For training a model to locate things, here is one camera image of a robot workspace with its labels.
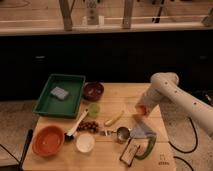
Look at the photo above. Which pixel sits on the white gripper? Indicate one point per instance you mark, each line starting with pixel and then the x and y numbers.
pixel 143 101

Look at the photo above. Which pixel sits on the grey blue sponge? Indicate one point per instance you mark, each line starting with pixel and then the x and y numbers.
pixel 59 93

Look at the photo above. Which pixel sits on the red yellow apple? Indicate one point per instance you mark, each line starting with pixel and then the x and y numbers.
pixel 141 110

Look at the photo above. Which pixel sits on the grey folded cloth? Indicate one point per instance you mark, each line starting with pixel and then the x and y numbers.
pixel 141 130

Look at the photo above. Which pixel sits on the dark red bowl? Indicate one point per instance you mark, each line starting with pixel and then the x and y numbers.
pixel 93 91

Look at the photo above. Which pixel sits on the yellow banana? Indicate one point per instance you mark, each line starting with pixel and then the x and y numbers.
pixel 113 120

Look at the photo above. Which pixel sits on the orange plastic bowl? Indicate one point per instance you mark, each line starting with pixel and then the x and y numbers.
pixel 48 141

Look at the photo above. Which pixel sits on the small white bowl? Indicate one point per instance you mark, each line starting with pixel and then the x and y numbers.
pixel 85 143

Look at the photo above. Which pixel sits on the green plastic tray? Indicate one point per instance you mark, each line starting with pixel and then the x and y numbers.
pixel 49 106

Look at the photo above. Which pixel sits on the metal measuring cup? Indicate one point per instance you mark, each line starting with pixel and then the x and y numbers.
pixel 122 134

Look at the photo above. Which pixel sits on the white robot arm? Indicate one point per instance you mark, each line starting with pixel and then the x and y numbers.
pixel 166 85

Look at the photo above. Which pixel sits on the bunch of red grapes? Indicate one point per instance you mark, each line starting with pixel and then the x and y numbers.
pixel 91 126

